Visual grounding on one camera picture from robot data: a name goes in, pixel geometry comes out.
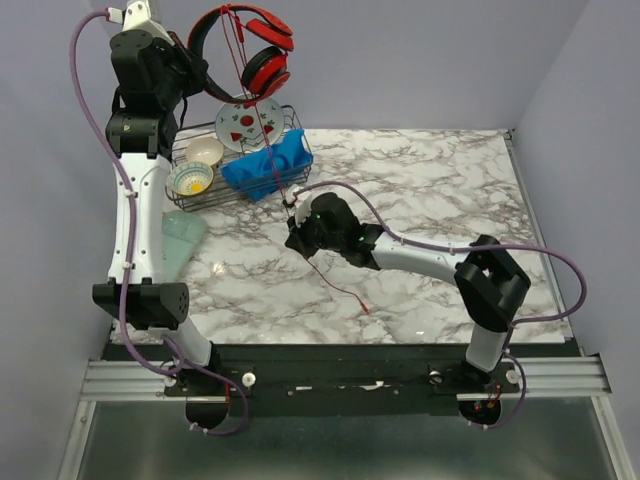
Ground cream bowl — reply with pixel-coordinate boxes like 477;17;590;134
185;136;225;168

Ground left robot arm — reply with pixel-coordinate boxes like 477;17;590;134
92;29;222;395

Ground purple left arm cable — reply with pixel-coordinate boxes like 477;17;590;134
68;8;251;437

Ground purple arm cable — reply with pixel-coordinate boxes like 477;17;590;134
294;180;587;431
68;8;251;437

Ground light green dish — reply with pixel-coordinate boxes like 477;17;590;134
162;210;207;282

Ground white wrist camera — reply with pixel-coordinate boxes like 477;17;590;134
283;185;314;227
123;0;160;31

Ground black wire dish rack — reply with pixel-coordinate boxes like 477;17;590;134
166;99;313;212

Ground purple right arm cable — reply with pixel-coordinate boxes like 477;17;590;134
294;180;587;431

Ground red black headphones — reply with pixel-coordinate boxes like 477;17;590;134
185;3;296;106

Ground blue cloth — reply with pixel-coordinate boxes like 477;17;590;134
221;129;313;202

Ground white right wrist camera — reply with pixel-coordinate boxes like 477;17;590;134
283;185;314;227

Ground aluminium frame rail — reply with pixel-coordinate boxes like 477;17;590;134
61;344;633;479

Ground red headphone cable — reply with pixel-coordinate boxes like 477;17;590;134
219;4;370;315

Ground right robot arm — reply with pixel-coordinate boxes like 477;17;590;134
283;189;531;392

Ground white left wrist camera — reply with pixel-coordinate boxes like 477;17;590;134
123;0;160;31

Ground patterned yellow centre bowl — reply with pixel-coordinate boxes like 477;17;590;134
166;161;215;197

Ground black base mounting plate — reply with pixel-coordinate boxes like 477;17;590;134
164;344;519;417

